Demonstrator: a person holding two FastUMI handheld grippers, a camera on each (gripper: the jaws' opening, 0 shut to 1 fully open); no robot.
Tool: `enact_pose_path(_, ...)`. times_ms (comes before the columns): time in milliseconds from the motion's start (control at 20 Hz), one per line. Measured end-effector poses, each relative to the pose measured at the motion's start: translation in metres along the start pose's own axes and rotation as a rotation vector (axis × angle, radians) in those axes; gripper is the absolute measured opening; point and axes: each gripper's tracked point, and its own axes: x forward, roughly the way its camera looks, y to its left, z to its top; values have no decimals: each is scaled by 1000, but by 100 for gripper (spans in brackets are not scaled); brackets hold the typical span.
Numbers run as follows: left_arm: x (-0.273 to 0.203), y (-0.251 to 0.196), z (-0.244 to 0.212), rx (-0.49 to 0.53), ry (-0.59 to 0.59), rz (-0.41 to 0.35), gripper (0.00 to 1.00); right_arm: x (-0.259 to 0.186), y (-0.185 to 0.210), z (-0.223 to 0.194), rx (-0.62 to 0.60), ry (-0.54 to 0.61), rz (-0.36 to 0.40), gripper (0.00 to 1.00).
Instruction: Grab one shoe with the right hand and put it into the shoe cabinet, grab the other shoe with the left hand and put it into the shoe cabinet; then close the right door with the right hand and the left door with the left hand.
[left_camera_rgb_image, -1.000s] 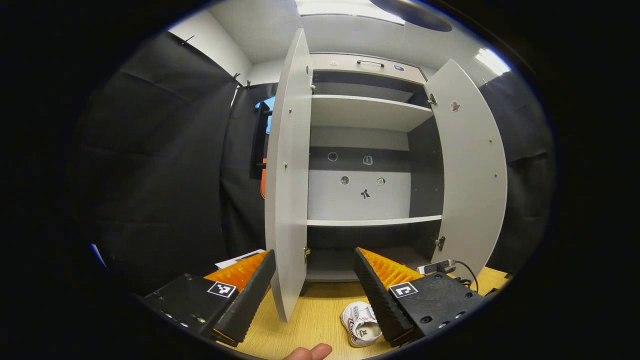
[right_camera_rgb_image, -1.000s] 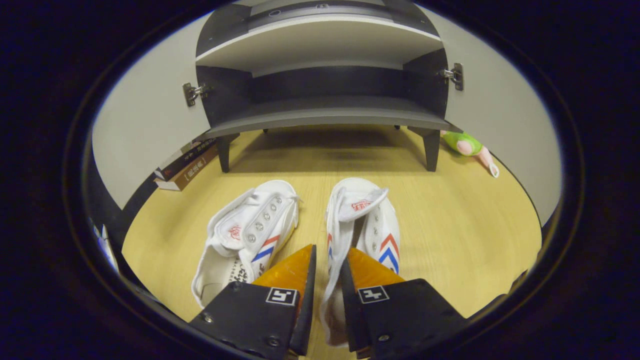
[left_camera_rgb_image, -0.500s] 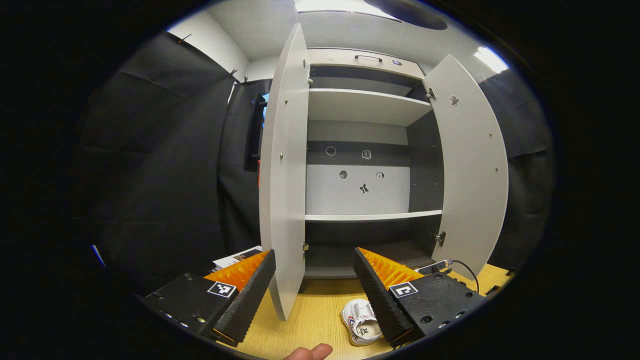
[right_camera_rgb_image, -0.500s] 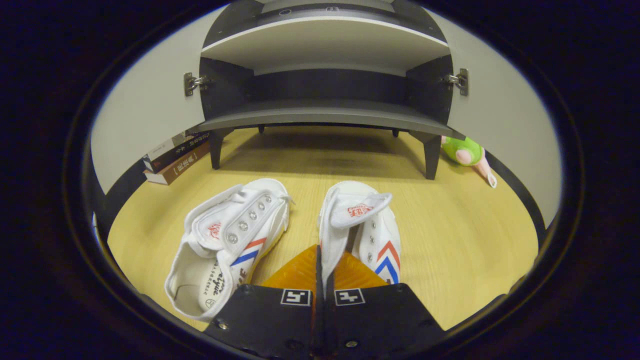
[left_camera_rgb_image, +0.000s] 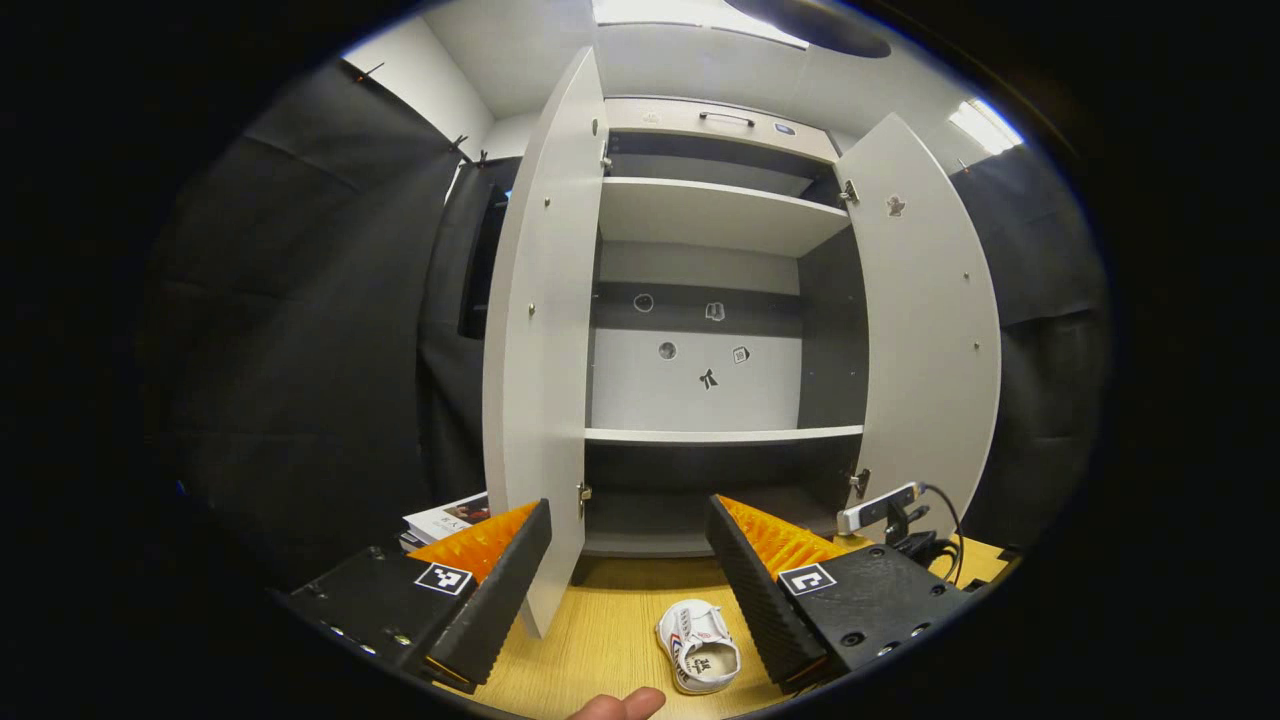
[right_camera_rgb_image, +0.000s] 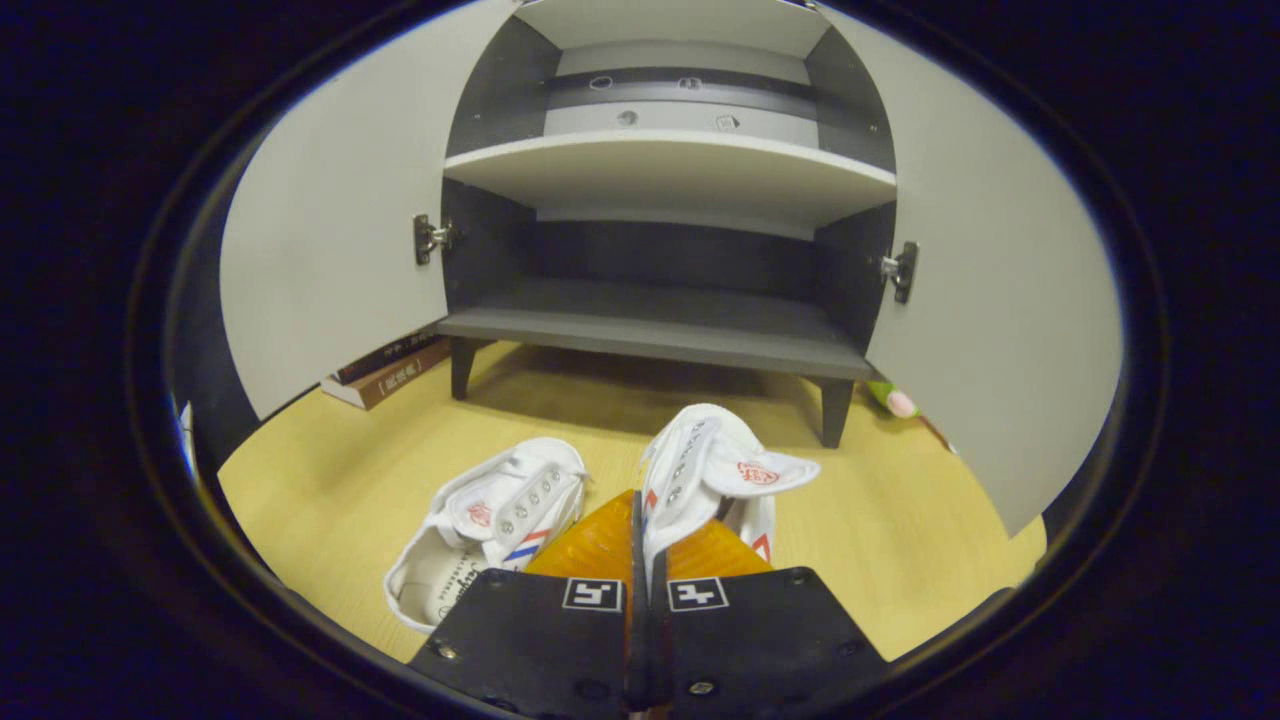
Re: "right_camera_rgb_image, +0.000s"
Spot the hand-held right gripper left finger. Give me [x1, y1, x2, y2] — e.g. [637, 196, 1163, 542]
[408, 488, 649, 716]

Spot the white shoe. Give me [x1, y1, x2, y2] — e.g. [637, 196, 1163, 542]
[385, 437, 591, 636]
[640, 403, 821, 601]

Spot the brown book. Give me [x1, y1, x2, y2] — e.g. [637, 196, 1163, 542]
[320, 340, 453, 411]

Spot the white cabinet door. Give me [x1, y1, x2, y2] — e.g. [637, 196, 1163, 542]
[218, 0, 521, 421]
[815, 5, 1126, 538]

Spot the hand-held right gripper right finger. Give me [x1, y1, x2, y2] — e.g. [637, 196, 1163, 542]
[648, 515, 891, 717]

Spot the black book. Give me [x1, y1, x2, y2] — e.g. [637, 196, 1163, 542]
[333, 328, 446, 387]

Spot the green pink plush toy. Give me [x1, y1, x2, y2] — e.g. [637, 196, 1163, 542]
[868, 380, 956, 451]

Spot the black backdrop cloth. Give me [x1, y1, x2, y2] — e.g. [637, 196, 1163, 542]
[165, 200, 263, 481]

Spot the white shoe cabinet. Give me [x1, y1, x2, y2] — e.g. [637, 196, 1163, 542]
[437, 0, 898, 449]

